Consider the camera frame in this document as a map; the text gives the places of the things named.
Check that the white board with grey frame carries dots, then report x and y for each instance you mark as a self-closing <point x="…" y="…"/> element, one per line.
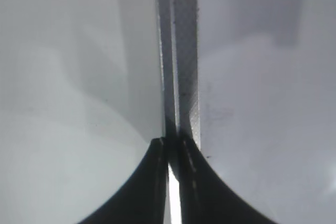
<point x="87" y="84"/>

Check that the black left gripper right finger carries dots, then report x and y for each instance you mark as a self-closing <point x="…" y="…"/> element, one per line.
<point x="205" y="198"/>

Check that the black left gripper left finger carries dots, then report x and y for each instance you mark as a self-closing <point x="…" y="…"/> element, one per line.
<point x="141" y="199"/>

